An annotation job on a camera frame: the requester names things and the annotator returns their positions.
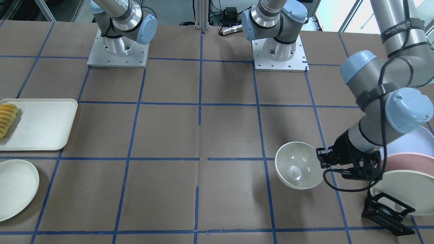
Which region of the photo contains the black plate rack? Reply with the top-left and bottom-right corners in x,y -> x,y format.
361,192 -> 415,237

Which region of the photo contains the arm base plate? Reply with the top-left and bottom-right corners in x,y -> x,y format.
251,35 -> 310,72
87,30 -> 150,68

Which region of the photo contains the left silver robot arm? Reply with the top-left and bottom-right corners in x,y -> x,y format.
317,0 -> 433,182

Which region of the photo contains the pink plate in rack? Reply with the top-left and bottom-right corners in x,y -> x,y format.
385,152 -> 434,176

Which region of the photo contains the cream plate in rack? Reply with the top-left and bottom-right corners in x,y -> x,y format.
370,170 -> 434,215

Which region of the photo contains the lavender blue plate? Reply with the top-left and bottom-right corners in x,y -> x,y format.
387,126 -> 434,157

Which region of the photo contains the aluminium frame post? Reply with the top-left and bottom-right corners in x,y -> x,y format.
193,0 -> 210,33

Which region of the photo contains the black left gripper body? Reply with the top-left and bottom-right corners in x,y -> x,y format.
331,131 -> 382,182

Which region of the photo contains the cream rectangular tray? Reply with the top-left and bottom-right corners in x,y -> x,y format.
0,99 -> 78,151

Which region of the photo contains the cream flat plate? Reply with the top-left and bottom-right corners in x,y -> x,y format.
0,159 -> 39,221

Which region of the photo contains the cream ceramic bowl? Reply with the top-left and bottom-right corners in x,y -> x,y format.
275,141 -> 324,190

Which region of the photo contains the sliced yellow fruit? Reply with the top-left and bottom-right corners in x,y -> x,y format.
0,103 -> 18,140

